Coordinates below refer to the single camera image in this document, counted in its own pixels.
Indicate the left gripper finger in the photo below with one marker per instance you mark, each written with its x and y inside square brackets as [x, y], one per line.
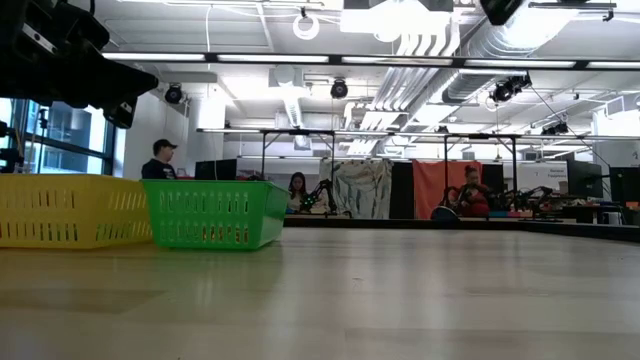
[130, 82]

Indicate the background black robot arm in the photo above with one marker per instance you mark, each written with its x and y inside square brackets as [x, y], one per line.
[530, 195]
[320, 195]

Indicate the black tripod stand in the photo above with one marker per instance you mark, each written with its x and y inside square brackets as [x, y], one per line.
[43, 120]

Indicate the long ceiling light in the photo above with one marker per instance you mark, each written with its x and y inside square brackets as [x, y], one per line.
[200, 57]
[500, 63]

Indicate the large window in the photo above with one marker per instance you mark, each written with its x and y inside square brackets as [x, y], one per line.
[70, 135]

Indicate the person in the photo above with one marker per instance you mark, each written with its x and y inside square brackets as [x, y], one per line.
[159, 162]
[298, 192]
[472, 195]

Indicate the black computer monitor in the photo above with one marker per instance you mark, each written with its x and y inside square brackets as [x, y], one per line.
[215, 170]
[585, 179]
[625, 185]

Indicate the yellow plastic basket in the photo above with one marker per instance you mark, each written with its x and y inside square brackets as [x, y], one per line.
[75, 215]

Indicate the green plastic basket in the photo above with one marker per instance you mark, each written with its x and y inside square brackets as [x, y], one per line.
[265, 215]

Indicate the background black metal gantry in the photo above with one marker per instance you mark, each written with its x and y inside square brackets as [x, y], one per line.
[332, 160]
[480, 136]

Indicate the painted cloth backdrop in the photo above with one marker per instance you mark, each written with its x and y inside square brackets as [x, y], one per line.
[365, 190]

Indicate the orange cloth backdrop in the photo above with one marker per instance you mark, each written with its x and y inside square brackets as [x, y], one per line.
[430, 185]

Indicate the black aluminium table frame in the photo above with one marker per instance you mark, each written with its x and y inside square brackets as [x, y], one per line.
[450, 224]

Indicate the silver ventilation duct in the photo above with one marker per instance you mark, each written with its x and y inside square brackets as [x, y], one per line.
[480, 70]

